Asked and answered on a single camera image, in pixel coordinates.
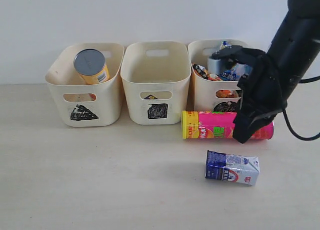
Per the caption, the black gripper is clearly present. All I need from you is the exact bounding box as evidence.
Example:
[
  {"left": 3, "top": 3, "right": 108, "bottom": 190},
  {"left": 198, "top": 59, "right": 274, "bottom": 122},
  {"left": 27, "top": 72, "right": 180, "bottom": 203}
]
[{"left": 224, "top": 47, "right": 288, "bottom": 144}]

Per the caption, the blue white milk carton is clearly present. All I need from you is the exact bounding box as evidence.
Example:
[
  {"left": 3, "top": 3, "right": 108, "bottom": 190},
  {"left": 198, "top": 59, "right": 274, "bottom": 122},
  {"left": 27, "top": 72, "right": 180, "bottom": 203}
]
[{"left": 205, "top": 150, "right": 260, "bottom": 186}]

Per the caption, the pink chips can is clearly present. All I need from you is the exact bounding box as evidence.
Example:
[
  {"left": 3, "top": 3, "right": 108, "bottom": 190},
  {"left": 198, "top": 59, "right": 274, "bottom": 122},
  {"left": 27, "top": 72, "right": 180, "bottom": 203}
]
[{"left": 181, "top": 110, "right": 275, "bottom": 140}]

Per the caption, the blue instant noodle packet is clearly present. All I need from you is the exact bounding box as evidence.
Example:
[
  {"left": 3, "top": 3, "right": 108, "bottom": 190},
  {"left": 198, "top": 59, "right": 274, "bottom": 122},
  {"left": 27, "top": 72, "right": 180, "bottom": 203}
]
[{"left": 218, "top": 40, "right": 253, "bottom": 82}]

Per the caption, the orange instant noodle packet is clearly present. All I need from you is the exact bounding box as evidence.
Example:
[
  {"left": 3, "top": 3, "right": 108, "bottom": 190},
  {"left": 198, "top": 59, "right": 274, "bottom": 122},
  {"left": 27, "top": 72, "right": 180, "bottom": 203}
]
[{"left": 192, "top": 63, "right": 241, "bottom": 98}]

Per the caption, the purple drink carton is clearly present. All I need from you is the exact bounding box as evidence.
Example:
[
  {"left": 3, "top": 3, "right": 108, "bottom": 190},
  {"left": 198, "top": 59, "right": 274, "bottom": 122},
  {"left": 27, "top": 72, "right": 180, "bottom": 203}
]
[{"left": 143, "top": 94, "right": 158, "bottom": 100}]

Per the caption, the yellow chips can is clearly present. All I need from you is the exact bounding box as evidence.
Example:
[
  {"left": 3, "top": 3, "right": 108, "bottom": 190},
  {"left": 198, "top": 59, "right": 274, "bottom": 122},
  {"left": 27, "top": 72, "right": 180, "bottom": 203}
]
[{"left": 73, "top": 49, "right": 110, "bottom": 85}]

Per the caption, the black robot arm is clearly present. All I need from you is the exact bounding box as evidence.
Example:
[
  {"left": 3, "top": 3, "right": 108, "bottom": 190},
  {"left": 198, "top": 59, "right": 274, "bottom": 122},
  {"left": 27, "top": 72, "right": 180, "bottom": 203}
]
[{"left": 229, "top": 0, "right": 320, "bottom": 143}]

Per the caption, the cream bin circle mark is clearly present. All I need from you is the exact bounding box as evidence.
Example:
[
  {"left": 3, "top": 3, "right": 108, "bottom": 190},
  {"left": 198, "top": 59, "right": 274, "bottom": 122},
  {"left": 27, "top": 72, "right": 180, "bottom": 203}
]
[{"left": 188, "top": 39, "right": 248, "bottom": 112}]

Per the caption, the cream bin square mark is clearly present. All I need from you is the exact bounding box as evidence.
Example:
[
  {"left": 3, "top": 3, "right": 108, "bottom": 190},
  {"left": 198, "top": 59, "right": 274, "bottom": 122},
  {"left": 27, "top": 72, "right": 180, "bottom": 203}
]
[{"left": 120, "top": 41, "right": 191, "bottom": 125}]

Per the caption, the cream bin triangle mark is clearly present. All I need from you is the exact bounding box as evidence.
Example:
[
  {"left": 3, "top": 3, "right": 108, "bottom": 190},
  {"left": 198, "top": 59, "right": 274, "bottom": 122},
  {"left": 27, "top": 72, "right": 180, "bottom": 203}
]
[{"left": 45, "top": 43, "right": 125, "bottom": 127}]

